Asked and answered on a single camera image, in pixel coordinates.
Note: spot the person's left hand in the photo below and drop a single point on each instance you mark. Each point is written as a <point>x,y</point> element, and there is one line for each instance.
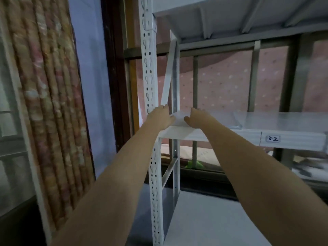
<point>161,117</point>

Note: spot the person's right hand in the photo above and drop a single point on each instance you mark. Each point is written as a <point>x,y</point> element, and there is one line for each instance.
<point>197,119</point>

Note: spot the white divider panel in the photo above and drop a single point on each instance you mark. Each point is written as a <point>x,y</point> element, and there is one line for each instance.
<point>180,121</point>

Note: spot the white metal shelving rack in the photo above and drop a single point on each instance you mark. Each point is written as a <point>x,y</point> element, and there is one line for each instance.
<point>294,142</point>

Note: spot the person's right forearm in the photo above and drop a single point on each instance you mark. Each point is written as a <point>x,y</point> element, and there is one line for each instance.
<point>256,181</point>

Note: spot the person's left forearm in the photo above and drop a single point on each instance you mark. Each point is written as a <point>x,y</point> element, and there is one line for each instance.
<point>110,197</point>

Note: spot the small green object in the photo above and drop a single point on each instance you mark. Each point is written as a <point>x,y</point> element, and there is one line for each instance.
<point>195,165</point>

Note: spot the pink dotted curtain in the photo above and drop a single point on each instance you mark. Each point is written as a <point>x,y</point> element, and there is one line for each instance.
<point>225,81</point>

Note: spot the brown patterned curtain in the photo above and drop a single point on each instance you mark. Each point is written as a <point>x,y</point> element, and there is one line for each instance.
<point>51,99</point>

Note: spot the metal window frame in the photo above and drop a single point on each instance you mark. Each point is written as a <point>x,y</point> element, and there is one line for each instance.
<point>253,87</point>

